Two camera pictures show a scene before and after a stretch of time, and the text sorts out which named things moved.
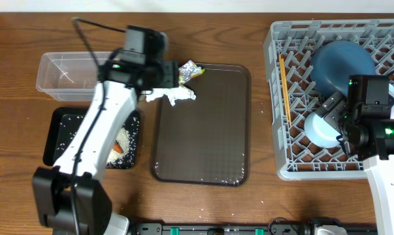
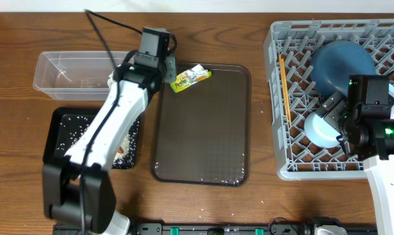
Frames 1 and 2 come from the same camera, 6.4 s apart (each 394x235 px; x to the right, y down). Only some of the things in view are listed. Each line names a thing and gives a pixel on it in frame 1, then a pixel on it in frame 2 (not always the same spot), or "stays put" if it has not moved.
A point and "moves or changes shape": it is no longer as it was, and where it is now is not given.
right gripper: [333, 117] stays put
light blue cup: [392, 91] stays put
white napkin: [173, 94] moves or changes shape
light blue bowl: [320, 132] stays put
